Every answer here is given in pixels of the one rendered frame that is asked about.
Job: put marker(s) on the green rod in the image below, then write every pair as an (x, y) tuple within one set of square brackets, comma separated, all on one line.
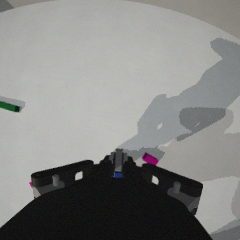
[(9, 107)]

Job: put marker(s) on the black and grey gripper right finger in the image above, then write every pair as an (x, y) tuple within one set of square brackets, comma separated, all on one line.
[(182, 188)]

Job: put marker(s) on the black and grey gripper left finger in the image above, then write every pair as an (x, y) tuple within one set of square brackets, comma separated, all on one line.
[(60, 177)]

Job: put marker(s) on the grey rod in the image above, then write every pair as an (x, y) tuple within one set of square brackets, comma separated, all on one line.
[(118, 159)]

